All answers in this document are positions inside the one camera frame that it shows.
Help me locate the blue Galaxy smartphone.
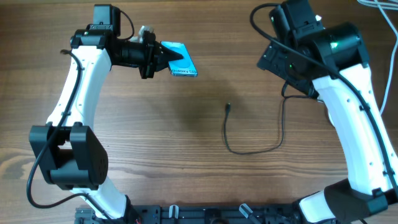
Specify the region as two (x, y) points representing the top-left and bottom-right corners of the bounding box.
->
(161, 41), (198, 77)

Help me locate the black USB charger cable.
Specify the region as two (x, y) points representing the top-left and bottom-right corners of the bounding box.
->
(223, 81), (318, 156)

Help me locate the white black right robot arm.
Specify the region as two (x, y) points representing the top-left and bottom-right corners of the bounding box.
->
(257, 1), (397, 223)

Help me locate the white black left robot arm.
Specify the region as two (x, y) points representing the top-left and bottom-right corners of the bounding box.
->
(29, 4), (192, 223)

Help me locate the white power strip cord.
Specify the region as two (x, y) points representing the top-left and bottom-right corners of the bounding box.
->
(325, 0), (398, 128)

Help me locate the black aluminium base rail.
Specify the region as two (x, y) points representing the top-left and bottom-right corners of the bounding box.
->
(75, 204), (306, 224)

